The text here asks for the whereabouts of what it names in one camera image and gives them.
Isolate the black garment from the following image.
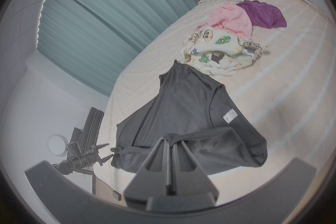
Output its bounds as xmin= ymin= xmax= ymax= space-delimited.
xmin=110 ymin=60 xmax=268 ymax=176

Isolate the white trash bin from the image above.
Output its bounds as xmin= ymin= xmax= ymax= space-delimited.
xmin=47 ymin=134 xmax=66 ymax=157

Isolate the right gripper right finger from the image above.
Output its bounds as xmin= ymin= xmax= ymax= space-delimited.
xmin=172 ymin=140 xmax=220 ymax=199

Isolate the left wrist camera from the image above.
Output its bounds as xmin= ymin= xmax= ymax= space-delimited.
xmin=68 ymin=141 xmax=82 ymax=158

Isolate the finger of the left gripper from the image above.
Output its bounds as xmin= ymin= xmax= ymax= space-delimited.
xmin=94 ymin=143 xmax=110 ymax=153
xmin=100 ymin=154 xmax=115 ymax=167

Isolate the white printed pyjama garment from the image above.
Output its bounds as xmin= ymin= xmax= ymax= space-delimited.
xmin=181 ymin=27 xmax=271 ymax=76

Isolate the black cable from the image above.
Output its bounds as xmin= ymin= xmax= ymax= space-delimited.
xmin=101 ymin=179 xmax=122 ymax=201

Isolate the pink garment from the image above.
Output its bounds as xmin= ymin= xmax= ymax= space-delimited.
xmin=195 ymin=2 xmax=253 ymax=40

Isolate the blue-green curtain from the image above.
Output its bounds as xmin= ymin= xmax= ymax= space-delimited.
xmin=35 ymin=0 xmax=208 ymax=97

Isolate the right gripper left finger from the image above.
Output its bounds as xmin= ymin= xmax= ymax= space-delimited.
xmin=123 ymin=138 xmax=172 ymax=199

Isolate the purple garment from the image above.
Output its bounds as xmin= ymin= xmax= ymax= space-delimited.
xmin=236 ymin=0 xmax=287 ymax=29

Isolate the bed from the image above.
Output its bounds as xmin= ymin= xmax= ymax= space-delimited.
xmin=92 ymin=0 xmax=332 ymax=208

